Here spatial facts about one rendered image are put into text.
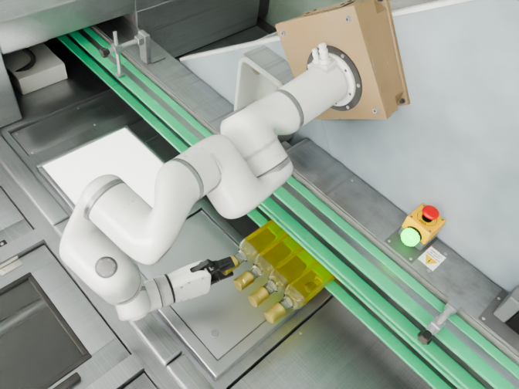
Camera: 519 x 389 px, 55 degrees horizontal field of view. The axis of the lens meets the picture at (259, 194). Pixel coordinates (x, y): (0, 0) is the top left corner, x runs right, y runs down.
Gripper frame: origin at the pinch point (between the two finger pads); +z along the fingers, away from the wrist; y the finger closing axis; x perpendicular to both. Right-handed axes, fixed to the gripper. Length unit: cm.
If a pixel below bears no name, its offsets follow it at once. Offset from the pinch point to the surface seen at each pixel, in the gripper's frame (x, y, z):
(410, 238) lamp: -19.7, 20.6, 37.1
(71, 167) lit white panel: 60, -13, -26
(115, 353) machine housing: -3.6, -17.1, -31.2
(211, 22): 115, -6, 46
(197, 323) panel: -5.8, -12.8, -9.7
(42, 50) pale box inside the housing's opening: 120, -10, -22
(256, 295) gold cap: -10.7, 1.5, 3.6
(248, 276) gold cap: -5.3, 1.6, 3.9
